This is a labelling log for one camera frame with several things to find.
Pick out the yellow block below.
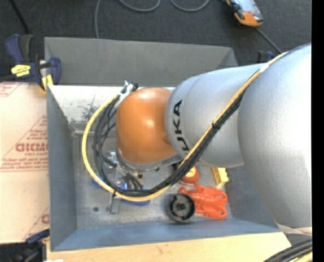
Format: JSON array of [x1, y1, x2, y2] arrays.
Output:
[[212, 167, 230, 187]]

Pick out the black round wheel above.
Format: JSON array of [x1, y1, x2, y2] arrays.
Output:
[[165, 193, 197, 224]]

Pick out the orange round toy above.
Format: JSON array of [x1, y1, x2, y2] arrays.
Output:
[[181, 165, 201, 186]]

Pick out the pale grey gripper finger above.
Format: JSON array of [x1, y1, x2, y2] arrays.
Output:
[[108, 193, 122, 215]]

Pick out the orange coiled rope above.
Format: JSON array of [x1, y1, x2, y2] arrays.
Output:
[[178, 184, 229, 221]]

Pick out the brown cardboard board, red print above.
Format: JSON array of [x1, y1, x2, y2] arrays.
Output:
[[0, 81, 51, 246]]

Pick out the grey metal bin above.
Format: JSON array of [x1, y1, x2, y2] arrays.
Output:
[[44, 37, 292, 252]]

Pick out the blue flat object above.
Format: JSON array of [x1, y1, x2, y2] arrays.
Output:
[[92, 178, 152, 206]]

